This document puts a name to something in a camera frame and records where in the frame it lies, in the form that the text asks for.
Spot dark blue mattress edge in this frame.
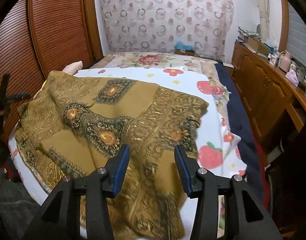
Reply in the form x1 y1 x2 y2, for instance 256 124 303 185
215 62 265 201

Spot floral bed quilt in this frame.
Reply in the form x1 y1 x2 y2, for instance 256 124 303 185
89 51 232 113

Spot grey window blind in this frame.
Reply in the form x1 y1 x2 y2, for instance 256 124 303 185
286 3 306 67

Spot pink tissue pack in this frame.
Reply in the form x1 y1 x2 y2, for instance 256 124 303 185
285 69 299 87

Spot cardboard box blue contents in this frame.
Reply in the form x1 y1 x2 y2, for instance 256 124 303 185
174 41 195 56

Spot beige side curtain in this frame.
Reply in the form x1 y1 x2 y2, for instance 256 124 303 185
257 0 270 42

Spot wooden sideboard cabinet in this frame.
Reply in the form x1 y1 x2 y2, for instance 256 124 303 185
232 42 306 144

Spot brown gold patterned shirt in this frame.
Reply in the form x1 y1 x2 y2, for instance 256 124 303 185
15 71 208 239

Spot cardboard box on cabinet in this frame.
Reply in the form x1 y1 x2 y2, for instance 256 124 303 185
245 37 271 56

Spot beige pillow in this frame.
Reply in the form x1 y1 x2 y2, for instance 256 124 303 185
62 61 83 75

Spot pink thermos jug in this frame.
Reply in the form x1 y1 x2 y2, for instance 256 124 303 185
278 51 291 73

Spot circle patterned curtain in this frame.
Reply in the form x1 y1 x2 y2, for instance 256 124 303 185
99 0 234 60

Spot wooden louvered wardrobe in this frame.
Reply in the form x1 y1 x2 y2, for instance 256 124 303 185
0 0 103 95

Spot stack of folded papers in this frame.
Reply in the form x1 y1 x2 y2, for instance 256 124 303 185
237 27 261 43

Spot white fruit print blanket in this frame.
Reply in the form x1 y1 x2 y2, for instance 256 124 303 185
8 65 249 240

